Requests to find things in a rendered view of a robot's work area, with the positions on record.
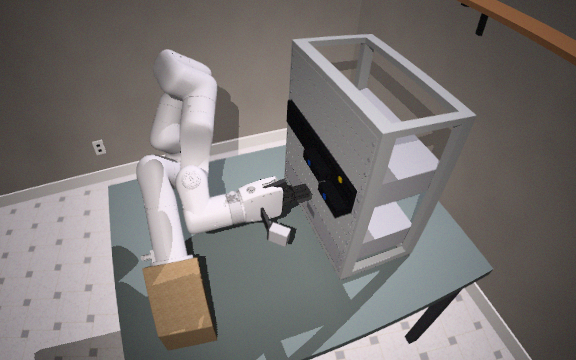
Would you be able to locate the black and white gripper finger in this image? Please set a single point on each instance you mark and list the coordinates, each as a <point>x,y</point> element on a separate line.
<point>288,191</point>
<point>289,200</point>

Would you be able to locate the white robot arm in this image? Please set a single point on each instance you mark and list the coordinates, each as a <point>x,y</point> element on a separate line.
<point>194,122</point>

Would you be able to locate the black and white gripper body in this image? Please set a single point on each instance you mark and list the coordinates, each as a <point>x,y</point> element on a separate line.
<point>253,197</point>

